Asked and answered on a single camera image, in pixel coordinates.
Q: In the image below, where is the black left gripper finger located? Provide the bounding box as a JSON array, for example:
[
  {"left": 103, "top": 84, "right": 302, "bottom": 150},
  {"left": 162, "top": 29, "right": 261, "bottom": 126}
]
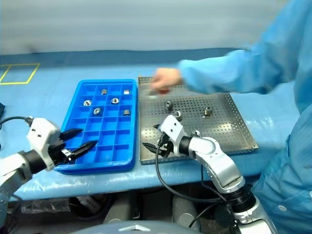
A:
[
  {"left": 59, "top": 128, "right": 83, "bottom": 141},
  {"left": 70, "top": 140, "right": 99, "bottom": 160}
]

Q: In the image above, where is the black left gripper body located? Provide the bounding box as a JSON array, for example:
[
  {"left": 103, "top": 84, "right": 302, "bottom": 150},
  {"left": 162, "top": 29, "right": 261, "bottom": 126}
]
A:
[{"left": 49, "top": 133, "right": 74, "bottom": 167}]

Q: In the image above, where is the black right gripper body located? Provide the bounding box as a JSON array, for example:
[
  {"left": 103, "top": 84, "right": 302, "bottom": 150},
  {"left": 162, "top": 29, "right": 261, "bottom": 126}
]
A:
[{"left": 157, "top": 133, "right": 175, "bottom": 159}]

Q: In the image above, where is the blue plastic compartment tray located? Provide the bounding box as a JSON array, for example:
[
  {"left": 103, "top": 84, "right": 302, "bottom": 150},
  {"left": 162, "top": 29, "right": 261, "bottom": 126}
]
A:
[{"left": 54, "top": 78, "right": 137, "bottom": 175}]

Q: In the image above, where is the perforated steel tray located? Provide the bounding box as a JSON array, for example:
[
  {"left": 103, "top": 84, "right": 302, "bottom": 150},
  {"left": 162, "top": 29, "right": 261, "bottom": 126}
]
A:
[{"left": 137, "top": 76, "right": 259, "bottom": 165}]

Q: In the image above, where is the person's bare hand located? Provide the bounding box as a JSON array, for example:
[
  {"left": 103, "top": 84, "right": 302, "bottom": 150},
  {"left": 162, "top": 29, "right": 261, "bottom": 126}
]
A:
[{"left": 152, "top": 67, "right": 183, "bottom": 89}]

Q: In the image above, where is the black item with white label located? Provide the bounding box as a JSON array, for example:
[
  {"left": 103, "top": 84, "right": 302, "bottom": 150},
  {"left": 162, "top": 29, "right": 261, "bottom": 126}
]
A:
[{"left": 69, "top": 194, "right": 113, "bottom": 217}]

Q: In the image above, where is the clear plastic bag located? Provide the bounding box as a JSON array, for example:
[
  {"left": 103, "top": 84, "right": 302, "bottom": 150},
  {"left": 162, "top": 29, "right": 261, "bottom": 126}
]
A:
[{"left": 20, "top": 198, "right": 71, "bottom": 215}]

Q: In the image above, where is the grey rounded robot leg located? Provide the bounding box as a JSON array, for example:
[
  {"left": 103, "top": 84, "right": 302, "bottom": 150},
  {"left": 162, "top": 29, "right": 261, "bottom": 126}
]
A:
[
  {"left": 103, "top": 195, "right": 137, "bottom": 224},
  {"left": 172, "top": 195, "right": 203, "bottom": 231}
]

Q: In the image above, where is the grey robot torso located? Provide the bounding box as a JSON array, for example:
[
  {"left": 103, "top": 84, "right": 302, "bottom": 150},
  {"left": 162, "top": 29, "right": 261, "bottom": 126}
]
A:
[{"left": 75, "top": 220, "right": 203, "bottom": 234}]

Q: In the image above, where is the person's blue-sleeved arm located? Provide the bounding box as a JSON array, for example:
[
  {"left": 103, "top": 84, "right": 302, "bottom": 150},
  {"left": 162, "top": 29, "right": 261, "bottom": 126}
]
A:
[{"left": 176, "top": 0, "right": 312, "bottom": 108}]

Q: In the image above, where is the person's blue gown torso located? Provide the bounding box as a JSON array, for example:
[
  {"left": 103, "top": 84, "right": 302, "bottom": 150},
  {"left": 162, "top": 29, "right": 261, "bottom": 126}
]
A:
[{"left": 251, "top": 104, "right": 312, "bottom": 234}]

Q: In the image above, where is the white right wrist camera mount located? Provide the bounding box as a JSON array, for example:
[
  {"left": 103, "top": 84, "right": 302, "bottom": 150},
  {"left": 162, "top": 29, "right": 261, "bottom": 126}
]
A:
[{"left": 158, "top": 115, "right": 188, "bottom": 156}]

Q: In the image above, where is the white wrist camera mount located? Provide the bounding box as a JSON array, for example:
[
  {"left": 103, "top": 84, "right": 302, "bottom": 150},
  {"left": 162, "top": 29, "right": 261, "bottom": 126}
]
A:
[
  {"left": 158, "top": 115, "right": 188, "bottom": 156},
  {"left": 26, "top": 117, "right": 61, "bottom": 171}
]

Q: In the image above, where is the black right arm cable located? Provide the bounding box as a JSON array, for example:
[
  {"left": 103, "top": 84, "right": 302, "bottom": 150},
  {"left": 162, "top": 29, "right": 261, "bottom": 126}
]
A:
[{"left": 155, "top": 138, "right": 234, "bottom": 229}]

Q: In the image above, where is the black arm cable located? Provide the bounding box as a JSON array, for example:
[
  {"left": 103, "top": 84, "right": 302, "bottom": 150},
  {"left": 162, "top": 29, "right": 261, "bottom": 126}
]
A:
[
  {"left": 0, "top": 116, "right": 34, "bottom": 128},
  {"left": 155, "top": 138, "right": 234, "bottom": 229}
]

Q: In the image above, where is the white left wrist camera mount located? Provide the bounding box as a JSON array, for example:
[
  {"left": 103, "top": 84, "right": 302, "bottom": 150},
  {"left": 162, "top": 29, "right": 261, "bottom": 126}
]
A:
[{"left": 26, "top": 117, "right": 61, "bottom": 171}]

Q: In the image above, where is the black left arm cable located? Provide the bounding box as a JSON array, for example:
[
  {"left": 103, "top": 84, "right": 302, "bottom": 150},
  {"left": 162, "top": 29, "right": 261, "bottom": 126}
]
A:
[{"left": 0, "top": 116, "right": 34, "bottom": 128}]

